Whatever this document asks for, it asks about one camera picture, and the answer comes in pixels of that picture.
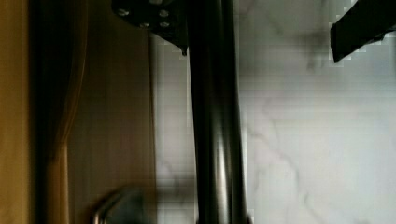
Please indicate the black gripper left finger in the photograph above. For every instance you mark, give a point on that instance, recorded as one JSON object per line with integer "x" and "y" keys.
{"x": 164, "y": 18}

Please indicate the black drawer handle bar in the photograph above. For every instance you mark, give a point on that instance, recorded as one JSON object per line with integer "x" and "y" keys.
{"x": 216, "y": 117}

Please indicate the wooden drawer cabinet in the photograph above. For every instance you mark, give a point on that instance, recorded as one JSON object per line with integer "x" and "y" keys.
{"x": 75, "y": 110}

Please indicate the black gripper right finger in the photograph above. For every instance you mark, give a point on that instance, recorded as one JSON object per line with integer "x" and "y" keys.
{"x": 368, "y": 21}

